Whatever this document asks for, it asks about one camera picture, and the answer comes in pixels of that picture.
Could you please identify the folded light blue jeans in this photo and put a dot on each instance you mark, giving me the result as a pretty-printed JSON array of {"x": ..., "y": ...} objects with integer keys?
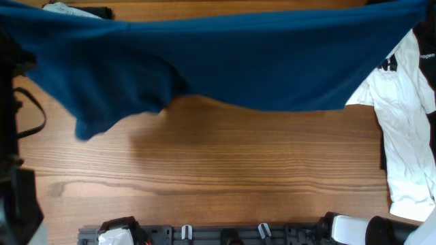
[{"x": 62, "y": 8}]

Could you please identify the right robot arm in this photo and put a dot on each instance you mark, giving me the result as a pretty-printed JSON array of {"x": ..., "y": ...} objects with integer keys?
[{"x": 378, "y": 230}]

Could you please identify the folded black garment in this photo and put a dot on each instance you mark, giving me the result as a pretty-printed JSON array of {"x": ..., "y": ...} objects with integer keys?
[{"x": 103, "y": 12}]

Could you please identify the blue polo shirt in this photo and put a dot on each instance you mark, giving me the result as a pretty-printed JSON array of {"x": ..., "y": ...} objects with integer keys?
[{"x": 102, "y": 71}]

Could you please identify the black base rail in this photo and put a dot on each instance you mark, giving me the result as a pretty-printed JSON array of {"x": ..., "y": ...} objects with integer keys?
[{"x": 293, "y": 234}]

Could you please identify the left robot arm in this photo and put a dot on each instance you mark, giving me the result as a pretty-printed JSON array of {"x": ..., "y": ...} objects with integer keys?
[{"x": 22, "y": 219}]

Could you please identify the white t-shirt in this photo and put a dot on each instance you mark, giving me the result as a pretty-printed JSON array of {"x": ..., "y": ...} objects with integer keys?
[{"x": 402, "y": 99}]

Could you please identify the black printed garment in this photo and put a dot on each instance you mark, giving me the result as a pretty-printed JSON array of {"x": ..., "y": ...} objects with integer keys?
[{"x": 425, "y": 33}]

